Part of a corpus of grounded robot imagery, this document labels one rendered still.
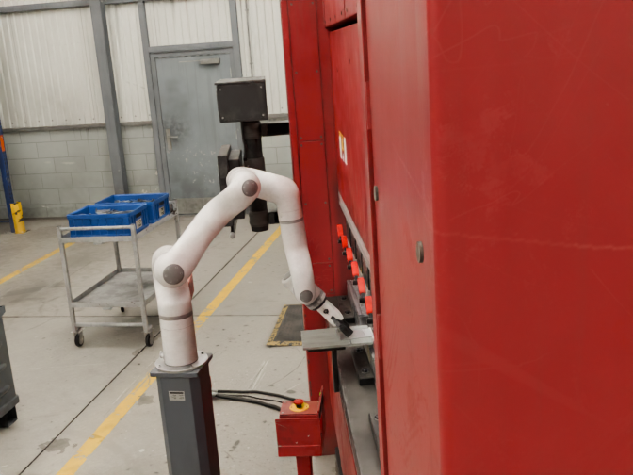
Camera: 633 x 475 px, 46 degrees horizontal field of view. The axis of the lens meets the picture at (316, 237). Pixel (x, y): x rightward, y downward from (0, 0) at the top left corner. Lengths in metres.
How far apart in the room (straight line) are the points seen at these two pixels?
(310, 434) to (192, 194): 7.74
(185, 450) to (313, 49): 1.85
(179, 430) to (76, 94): 8.28
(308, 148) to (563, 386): 3.27
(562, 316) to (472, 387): 0.05
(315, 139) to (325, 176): 0.19
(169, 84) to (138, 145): 0.95
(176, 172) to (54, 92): 1.98
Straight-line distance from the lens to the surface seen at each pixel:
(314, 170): 3.60
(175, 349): 2.73
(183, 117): 10.15
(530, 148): 0.32
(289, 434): 2.77
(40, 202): 11.27
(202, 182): 10.20
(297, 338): 5.59
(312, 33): 3.56
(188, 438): 2.85
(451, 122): 0.31
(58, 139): 10.95
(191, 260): 2.62
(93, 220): 5.75
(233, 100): 3.71
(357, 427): 2.52
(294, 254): 2.72
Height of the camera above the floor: 2.07
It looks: 14 degrees down
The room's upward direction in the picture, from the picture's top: 4 degrees counter-clockwise
